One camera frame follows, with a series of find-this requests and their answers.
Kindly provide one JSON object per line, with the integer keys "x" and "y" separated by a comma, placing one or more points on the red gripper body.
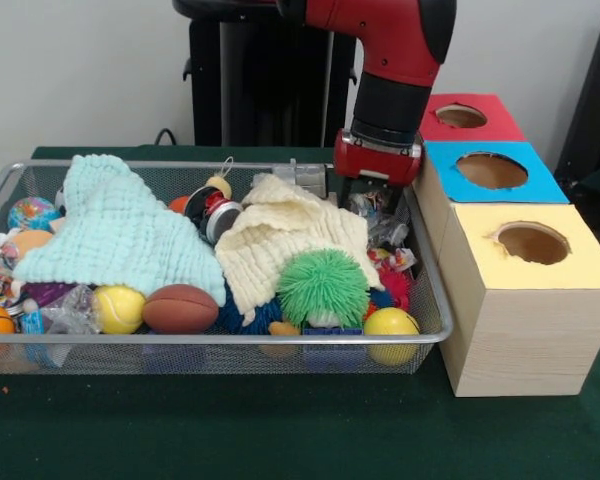
{"x": 375, "y": 162}

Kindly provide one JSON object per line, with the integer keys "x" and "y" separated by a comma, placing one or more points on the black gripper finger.
{"x": 395, "y": 199}
{"x": 346, "y": 192}

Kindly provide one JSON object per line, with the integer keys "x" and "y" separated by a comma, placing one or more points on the cream waffle cloth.
{"x": 280, "y": 235}

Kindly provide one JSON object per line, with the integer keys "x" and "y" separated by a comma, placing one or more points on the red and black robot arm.
{"x": 395, "y": 40}

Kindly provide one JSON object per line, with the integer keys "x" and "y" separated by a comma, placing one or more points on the wooden box with three holes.
{"x": 520, "y": 340}

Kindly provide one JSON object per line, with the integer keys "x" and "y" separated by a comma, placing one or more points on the green spiky rubber ball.
{"x": 325, "y": 290}

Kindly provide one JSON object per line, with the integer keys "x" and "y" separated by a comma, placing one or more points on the yellow smiley foam ball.
{"x": 390, "y": 325}

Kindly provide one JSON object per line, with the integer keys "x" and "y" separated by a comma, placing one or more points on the black and red can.
{"x": 220, "y": 212}

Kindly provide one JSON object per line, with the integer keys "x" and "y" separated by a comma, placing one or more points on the brown toy football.
{"x": 180, "y": 309}

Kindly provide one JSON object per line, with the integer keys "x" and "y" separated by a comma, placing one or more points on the mint green waffle cloth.
{"x": 110, "y": 225}

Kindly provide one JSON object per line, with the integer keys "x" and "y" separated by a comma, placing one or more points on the dark green table cloth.
{"x": 280, "y": 430}

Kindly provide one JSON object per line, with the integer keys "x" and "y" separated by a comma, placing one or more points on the yellow tennis ball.
{"x": 119, "y": 310}

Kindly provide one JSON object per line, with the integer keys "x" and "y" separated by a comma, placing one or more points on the globe print foam ball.
{"x": 32, "y": 212}

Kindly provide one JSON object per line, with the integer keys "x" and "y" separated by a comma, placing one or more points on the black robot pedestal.
{"x": 260, "y": 75}

